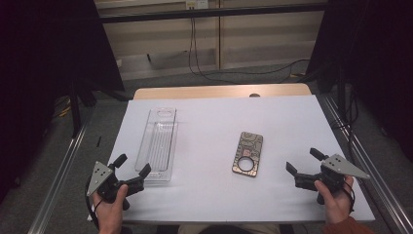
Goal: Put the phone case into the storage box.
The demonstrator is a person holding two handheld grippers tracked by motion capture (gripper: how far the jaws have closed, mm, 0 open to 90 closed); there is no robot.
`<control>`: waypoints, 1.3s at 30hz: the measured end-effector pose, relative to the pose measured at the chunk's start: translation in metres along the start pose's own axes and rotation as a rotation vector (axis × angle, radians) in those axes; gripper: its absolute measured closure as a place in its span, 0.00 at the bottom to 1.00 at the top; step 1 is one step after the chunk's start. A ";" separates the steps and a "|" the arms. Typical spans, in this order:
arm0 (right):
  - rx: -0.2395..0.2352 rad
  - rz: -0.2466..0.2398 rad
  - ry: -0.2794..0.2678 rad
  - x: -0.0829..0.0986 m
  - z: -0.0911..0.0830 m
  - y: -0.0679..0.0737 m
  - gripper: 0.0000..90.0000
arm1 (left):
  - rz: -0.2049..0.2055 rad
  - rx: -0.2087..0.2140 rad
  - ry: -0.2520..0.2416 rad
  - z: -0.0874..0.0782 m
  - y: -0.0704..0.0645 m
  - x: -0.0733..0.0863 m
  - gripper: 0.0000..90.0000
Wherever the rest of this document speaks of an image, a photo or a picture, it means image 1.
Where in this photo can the white table mat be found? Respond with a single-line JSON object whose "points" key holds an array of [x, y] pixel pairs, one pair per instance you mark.
{"points": [[211, 123]]}

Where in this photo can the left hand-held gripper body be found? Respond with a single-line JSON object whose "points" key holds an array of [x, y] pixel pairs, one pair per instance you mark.
{"points": [[100, 178]]}

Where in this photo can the wall power outlet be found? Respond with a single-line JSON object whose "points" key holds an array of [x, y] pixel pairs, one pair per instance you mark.
{"points": [[196, 4]]}

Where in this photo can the person's left hand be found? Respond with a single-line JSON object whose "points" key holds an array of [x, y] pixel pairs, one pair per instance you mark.
{"points": [[110, 213]]}

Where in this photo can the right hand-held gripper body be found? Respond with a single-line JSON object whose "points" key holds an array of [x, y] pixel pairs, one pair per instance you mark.
{"points": [[342, 166]]}

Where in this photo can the aluminium rail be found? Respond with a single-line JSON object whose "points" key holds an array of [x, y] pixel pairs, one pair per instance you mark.
{"points": [[373, 177], [55, 188]]}

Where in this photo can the black horizontal bar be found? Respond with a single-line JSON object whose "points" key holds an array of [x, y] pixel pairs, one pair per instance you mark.
{"points": [[211, 13]]}

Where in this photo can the black curtain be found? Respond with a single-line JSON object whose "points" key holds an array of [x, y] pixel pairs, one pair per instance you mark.
{"points": [[39, 65], [376, 48]]}

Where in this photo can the clear plastic packaging tray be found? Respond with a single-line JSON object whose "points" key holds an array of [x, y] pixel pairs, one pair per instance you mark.
{"points": [[159, 143]]}

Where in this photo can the person's right hand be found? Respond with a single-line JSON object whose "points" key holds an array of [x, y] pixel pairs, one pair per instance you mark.
{"points": [[336, 203]]}

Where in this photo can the black metal stand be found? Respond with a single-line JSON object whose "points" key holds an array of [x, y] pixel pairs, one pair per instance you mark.
{"points": [[75, 107]]}

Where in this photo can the small black stick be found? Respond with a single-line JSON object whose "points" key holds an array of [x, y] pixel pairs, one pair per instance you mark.
{"points": [[98, 141]]}

